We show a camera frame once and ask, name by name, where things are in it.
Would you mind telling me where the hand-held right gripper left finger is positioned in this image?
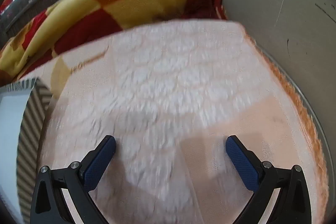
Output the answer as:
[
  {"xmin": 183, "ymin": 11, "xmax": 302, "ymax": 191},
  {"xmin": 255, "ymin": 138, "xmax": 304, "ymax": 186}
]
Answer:
[{"xmin": 31, "ymin": 135, "xmax": 116, "ymax": 224}]

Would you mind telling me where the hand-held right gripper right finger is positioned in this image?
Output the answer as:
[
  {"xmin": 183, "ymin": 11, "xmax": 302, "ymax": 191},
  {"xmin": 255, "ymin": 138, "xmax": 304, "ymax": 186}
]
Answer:
[{"xmin": 226, "ymin": 135, "xmax": 314, "ymax": 224}]

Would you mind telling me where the red yellow orange blanket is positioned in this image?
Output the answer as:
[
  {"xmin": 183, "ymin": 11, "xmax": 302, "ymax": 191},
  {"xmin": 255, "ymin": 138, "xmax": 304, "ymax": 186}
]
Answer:
[{"xmin": 0, "ymin": 0, "xmax": 229, "ymax": 88}]

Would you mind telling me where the striped rim white tray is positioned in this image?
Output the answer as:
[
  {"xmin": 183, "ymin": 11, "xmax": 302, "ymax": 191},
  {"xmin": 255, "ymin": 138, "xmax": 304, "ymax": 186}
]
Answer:
[{"xmin": 0, "ymin": 78, "xmax": 54, "ymax": 224}]

